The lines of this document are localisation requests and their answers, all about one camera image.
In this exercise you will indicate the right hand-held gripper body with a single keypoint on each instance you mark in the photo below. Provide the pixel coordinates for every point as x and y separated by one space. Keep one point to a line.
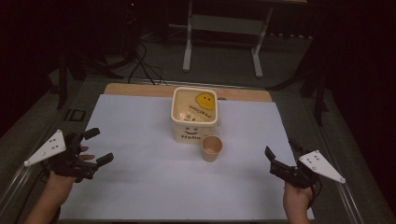
320 165

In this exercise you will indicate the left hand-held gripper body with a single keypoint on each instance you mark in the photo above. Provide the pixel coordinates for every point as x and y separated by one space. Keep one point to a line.
46 149

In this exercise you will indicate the person's left hand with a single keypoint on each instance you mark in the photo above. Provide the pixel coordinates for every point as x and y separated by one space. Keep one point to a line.
60 188

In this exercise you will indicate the person's right hand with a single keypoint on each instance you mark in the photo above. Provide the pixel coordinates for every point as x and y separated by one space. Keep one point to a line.
297 199

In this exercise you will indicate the white table mat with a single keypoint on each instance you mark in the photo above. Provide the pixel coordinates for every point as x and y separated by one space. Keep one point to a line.
149 174

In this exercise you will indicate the black stand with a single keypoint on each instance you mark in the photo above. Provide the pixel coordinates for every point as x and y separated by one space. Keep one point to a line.
62 84
319 93

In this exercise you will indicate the brown paper cup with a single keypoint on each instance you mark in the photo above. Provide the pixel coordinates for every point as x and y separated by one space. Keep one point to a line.
211 149

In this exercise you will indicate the cream bin with smiley face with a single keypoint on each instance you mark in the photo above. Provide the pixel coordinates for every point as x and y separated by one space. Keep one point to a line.
193 132

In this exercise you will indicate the metal floor rail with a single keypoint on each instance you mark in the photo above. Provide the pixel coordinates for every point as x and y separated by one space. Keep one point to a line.
18 180
345 189

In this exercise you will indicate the white metal table frame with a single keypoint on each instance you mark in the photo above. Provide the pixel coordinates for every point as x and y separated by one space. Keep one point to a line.
224 25

